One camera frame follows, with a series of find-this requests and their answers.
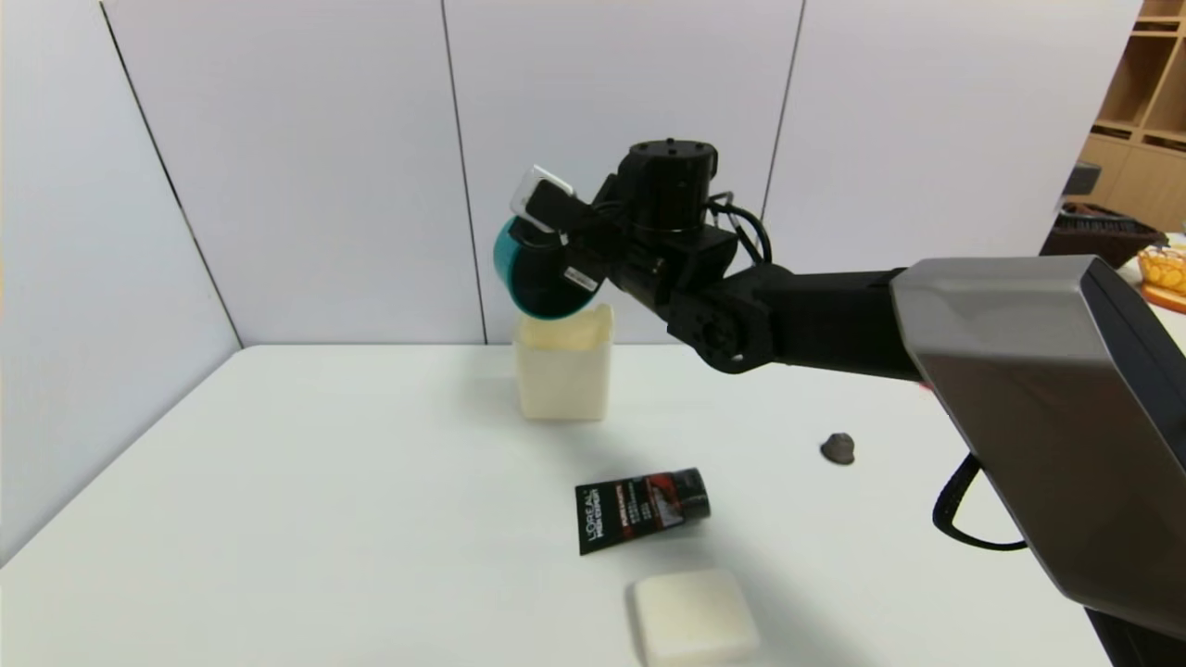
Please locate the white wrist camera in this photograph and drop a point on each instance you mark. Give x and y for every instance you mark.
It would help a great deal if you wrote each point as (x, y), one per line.
(526, 195)

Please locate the white square soap block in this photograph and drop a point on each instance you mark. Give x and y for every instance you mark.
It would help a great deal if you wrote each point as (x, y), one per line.
(693, 619)

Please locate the small dark grey stone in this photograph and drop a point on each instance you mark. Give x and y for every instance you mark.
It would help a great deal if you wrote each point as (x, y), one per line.
(838, 449)

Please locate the dark grey box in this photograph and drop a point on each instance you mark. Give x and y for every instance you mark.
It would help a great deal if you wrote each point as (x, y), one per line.
(1080, 178)

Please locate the cream white open box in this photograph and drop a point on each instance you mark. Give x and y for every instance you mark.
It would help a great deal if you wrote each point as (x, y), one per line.
(561, 380)

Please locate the white side table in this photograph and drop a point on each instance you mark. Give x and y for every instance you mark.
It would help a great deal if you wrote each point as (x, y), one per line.
(1169, 320)

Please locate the black L'Oreal cosmetic tube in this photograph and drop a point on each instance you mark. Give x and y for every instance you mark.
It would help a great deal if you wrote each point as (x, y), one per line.
(632, 511)

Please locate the wooden shelf unit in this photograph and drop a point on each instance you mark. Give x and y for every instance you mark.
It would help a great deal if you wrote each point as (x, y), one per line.
(1144, 111)

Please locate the yellow bread basket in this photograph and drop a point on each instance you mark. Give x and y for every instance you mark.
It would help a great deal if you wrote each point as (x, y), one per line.
(1165, 273)

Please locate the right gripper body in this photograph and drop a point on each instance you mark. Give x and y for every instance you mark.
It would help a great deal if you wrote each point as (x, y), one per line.
(576, 275)

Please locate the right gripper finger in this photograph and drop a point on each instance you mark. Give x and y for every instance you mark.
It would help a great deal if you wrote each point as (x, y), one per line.
(537, 231)
(602, 270)

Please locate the dark woven basket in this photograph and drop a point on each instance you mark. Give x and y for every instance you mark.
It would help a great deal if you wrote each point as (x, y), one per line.
(1103, 236)

